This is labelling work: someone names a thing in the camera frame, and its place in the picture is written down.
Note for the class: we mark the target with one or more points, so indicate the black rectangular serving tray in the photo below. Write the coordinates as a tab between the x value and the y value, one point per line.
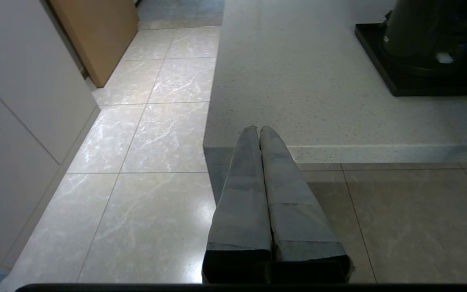
420	87

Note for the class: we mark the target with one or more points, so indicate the light wooden door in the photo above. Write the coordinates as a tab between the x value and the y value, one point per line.
99	36

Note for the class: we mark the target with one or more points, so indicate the cream tall cabinet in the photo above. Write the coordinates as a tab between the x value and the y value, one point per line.
18	101

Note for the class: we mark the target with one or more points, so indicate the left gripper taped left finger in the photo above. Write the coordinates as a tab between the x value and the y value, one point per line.
243	211

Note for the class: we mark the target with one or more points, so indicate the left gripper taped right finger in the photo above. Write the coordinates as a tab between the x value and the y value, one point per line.
294	219

